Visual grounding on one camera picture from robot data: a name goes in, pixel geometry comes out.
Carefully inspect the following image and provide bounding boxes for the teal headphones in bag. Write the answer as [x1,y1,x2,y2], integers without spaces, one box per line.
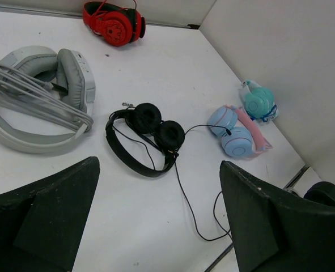
[239,80,279,123]

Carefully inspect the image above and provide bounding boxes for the red black headphones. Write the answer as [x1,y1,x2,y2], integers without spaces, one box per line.
[82,1,146,47]

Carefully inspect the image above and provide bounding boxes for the thin black headphone cable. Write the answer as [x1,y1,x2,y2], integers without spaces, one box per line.
[172,124,232,242]

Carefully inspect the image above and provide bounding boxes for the pink blue cat-ear headphones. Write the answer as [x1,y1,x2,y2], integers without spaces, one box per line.
[207,105,273,158]

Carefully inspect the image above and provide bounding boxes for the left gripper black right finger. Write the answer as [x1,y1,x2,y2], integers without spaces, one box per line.
[219,161,335,271]

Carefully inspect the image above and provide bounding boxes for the grey white headphones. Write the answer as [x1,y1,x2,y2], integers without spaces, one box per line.
[0,45,96,154]

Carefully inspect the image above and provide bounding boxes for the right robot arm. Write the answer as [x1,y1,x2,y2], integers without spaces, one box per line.
[303,181,335,207]

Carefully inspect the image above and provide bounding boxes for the small black headphones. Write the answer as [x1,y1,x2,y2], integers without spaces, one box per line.
[105,103,185,178]

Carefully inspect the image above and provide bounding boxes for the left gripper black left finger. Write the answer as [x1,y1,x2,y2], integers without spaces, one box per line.
[0,156,100,271]

